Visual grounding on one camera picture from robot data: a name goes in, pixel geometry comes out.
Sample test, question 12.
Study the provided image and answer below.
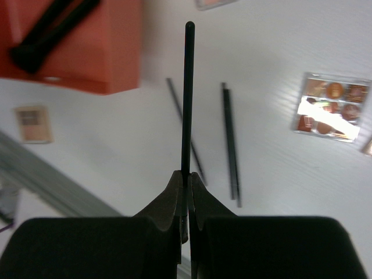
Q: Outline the small brown eyeshadow palette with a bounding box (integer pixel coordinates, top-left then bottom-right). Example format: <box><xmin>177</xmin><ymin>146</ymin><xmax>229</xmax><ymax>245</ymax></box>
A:
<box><xmin>13</xmin><ymin>105</ymin><xmax>53</xmax><ymax>144</ymax></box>

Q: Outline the large black makeup brush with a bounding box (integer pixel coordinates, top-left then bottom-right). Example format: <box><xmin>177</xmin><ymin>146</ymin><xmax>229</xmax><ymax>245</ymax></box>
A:
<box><xmin>9</xmin><ymin>0</ymin><xmax>100</xmax><ymax>74</ymax></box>

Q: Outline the aluminium frame rail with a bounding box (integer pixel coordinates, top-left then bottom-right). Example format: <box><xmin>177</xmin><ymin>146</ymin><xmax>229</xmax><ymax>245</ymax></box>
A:
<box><xmin>1</xmin><ymin>134</ymin><xmax>192</xmax><ymax>278</ymax></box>

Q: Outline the thin black makeup brush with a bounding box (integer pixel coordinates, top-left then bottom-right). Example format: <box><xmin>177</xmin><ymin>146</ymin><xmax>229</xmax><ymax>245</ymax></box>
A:
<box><xmin>166</xmin><ymin>77</ymin><xmax>207</xmax><ymax>183</ymax></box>

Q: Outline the beige glitter eyeshadow palette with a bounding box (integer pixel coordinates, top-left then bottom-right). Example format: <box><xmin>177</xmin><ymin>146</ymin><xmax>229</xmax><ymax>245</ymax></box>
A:
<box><xmin>361</xmin><ymin>139</ymin><xmax>372</xmax><ymax>156</ymax></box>

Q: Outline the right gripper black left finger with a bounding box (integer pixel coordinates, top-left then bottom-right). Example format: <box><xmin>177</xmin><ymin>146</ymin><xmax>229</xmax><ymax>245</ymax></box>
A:
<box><xmin>1</xmin><ymin>171</ymin><xmax>183</xmax><ymax>278</ymax></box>

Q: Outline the clear orange eyeshadow palette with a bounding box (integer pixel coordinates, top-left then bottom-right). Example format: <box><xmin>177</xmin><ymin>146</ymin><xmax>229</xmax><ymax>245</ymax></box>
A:
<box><xmin>292</xmin><ymin>72</ymin><xmax>371</xmax><ymax>142</ymax></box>

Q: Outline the pink clear palette behind box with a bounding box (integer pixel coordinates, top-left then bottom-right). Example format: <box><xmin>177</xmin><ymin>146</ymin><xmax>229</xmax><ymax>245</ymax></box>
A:
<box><xmin>194</xmin><ymin>0</ymin><xmax>237</xmax><ymax>11</ymax></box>

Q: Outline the orange drawer organizer box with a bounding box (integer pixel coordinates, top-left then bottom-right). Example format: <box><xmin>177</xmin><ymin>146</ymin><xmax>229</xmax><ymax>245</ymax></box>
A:
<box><xmin>1</xmin><ymin>1</ymin><xmax>144</xmax><ymax>95</ymax></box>

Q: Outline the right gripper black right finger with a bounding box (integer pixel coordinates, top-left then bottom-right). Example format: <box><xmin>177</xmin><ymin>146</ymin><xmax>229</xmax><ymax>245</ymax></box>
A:
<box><xmin>188</xmin><ymin>173</ymin><xmax>367</xmax><ymax>278</ymax></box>

